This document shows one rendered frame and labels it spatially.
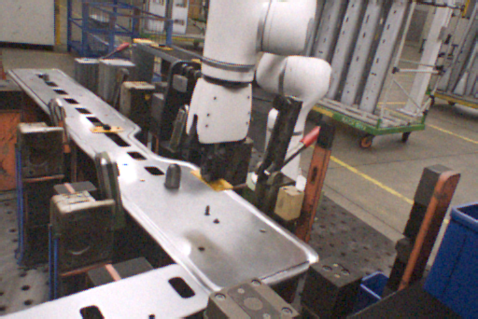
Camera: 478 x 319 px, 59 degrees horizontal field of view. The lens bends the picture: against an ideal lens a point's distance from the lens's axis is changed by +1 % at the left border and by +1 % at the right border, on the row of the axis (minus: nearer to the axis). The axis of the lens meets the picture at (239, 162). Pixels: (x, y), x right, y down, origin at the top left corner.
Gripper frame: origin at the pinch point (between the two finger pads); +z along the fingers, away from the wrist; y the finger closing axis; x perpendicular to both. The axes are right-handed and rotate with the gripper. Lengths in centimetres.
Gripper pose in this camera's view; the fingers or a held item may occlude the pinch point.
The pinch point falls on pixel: (213, 166)
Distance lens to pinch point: 73.6
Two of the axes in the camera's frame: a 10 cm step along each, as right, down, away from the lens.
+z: -1.6, 9.2, 3.7
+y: -7.8, 1.1, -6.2
